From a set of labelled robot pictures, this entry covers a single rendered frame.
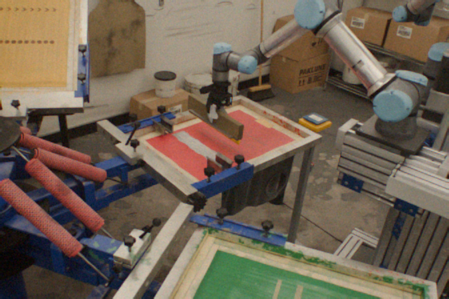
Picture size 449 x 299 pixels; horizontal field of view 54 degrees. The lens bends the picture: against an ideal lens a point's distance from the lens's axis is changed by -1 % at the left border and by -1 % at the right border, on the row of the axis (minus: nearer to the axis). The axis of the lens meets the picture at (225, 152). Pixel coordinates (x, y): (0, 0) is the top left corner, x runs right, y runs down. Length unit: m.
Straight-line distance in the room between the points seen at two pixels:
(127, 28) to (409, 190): 2.87
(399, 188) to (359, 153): 0.23
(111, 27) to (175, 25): 0.70
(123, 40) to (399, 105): 2.82
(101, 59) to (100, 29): 0.26
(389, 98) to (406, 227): 0.77
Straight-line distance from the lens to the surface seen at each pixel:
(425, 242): 2.13
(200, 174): 1.86
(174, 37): 4.31
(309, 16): 1.57
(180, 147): 2.05
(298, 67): 5.13
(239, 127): 1.88
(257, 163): 1.91
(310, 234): 3.13
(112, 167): 1.76
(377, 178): 1.82
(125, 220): 3.12
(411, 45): 4.81
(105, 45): 3.86
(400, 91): 1.54
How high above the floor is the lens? 2.00
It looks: 31 degrees down
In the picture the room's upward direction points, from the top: 5 degrees clockwise
